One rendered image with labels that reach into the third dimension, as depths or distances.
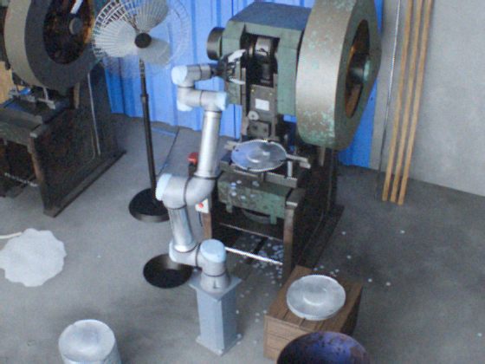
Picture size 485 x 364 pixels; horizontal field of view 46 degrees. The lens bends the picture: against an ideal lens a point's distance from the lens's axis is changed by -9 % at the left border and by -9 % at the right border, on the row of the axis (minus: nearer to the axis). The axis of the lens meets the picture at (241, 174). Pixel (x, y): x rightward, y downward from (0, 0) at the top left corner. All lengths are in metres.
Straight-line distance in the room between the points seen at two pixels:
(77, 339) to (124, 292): 0.73
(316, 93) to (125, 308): 1.70
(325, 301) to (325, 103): 0.98
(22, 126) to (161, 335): 1.71
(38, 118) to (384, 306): 2.51
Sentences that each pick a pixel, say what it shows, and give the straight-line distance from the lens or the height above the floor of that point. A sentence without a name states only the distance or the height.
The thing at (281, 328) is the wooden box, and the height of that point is 0.29.
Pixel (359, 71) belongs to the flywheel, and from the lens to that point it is 2.93.
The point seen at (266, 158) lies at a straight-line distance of 3.27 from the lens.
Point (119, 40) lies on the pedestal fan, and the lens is 3.54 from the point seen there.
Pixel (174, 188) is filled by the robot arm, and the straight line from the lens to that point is 2.59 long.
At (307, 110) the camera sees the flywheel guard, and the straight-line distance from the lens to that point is 2.72.
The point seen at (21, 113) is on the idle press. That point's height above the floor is 0.69.
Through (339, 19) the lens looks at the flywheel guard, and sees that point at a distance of 2.68.
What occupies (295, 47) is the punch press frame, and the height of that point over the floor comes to 1.44.
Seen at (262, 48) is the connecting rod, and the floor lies 1.38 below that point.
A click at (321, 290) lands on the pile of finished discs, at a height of 0.38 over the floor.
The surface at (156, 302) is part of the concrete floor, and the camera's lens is 3.58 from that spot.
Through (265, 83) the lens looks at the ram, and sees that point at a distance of 3.17.
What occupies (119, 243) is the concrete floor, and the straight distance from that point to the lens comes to 4.01.
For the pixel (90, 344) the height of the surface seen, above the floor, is 0.31.
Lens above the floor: 2.58
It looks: 35 degrees down
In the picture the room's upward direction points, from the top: 1 degrees counter-clockwise
